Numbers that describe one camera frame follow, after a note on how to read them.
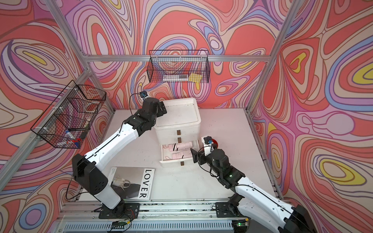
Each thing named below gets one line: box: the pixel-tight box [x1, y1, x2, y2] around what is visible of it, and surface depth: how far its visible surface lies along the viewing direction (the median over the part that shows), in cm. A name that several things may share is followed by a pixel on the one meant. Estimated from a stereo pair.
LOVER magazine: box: [107, 166, 156, 202], surface depth 80 cm
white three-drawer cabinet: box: [153, 97, 201, 168], surface depth 88 cm
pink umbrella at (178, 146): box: [162, 141, 193, 152], surface depth 95 cm
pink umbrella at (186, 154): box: [165, 149, 192, 160], surface depth 90 cm
